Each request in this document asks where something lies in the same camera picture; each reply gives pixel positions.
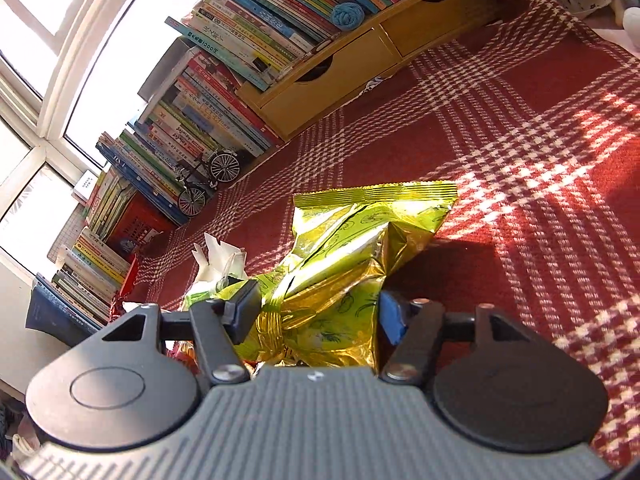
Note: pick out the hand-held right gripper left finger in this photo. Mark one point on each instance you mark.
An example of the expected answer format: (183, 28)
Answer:
(245, 305)

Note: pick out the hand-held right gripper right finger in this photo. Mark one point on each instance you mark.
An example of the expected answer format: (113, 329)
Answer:
(392, 317)

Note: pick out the gold foil bag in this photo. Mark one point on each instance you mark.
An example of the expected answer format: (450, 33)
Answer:
(330, 270)

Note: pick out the row of upright books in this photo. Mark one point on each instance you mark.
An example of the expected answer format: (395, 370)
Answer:
(80, 280)
(200, 120)
(260, 25)

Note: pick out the slanted stack of thin books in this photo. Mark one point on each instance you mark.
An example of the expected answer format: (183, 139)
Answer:
(107, 200)

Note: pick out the green wrapper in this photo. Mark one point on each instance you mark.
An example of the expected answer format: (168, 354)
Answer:
(202, 296)

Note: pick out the clear plastic wrapper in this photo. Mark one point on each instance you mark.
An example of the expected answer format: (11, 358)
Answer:
(215, 255)

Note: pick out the red plastic crate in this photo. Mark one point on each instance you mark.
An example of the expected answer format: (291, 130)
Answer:
(137, 220)

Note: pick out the miniature black bicycle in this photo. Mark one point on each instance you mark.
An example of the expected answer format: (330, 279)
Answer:
(224, 166)

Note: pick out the small white card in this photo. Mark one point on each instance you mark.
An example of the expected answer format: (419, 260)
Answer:
(85, 186)

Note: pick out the red plaid blanket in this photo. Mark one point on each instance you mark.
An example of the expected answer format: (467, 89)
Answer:
(500, 135)

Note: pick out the yellow wooden drawer unit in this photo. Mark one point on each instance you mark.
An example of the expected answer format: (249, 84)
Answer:
(330, 90)

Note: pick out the grey flat folder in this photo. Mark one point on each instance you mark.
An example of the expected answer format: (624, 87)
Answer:
(160, 75)

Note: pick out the blue knitted ball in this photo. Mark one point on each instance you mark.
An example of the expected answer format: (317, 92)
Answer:
(347, 15)

